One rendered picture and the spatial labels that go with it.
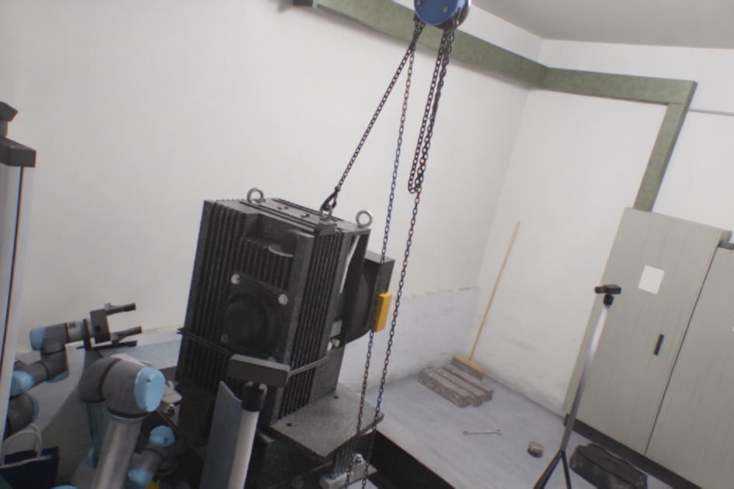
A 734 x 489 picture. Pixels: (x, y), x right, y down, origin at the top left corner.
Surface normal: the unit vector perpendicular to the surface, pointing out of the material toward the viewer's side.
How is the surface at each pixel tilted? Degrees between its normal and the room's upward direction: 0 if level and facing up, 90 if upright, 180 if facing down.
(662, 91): 90
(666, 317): 90
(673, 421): 90
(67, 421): 90
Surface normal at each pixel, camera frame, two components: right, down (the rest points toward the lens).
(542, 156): -0.68, 0.01
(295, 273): -0.51, 0.08
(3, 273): 0.78, 0.29
